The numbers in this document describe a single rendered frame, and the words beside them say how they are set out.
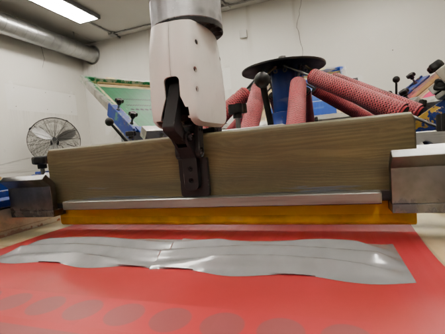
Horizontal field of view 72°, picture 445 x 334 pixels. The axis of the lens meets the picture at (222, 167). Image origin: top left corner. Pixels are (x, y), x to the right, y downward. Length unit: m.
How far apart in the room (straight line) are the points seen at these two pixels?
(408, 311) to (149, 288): 0.15
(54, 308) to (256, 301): 0.12
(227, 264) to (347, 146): 0.15
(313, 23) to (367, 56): 0.83
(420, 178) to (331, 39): 4.36
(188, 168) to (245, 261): 0.12
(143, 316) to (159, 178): 0.18
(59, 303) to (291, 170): 0.21
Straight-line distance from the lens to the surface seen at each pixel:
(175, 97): 0.29
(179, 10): 0.33
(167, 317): 0.19
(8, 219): 0.48
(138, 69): 5.44
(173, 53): 0.31
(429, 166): 0.29
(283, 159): 0.30
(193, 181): 0.31
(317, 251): 0.25
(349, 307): 0.19
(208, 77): 0.32
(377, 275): 0.22
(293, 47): 4.63
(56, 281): 0.27
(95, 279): 0.26
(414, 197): 0.29
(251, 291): 0.20
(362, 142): 0.30
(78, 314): 0.21
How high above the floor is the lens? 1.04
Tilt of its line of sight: 4 degrees down
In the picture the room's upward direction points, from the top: 5 degrees counter-clockwise
